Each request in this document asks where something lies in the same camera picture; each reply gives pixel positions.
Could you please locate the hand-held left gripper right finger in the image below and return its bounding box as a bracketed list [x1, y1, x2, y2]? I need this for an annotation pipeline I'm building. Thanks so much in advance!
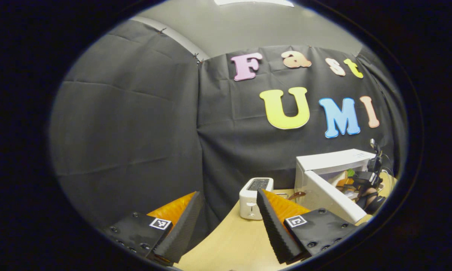
[257, 189, 360, 265]

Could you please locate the white toaster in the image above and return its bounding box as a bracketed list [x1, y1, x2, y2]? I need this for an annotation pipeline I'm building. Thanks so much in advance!
[239, 178, 274, 220]

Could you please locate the white microwave oven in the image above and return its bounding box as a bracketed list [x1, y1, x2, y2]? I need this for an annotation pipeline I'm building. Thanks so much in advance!
[294, 149, 381, 224]

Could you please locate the black backdrop cloth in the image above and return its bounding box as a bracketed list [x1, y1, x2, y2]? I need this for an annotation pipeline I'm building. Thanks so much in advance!
[49, 19, 407, 241]

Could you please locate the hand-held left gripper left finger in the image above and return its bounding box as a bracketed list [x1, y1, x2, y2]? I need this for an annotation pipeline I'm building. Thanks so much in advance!
[104, 191, 205, 266]

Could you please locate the large ceiling light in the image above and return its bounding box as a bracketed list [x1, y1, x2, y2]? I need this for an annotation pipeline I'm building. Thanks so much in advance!
[215, 0, 294, 7]

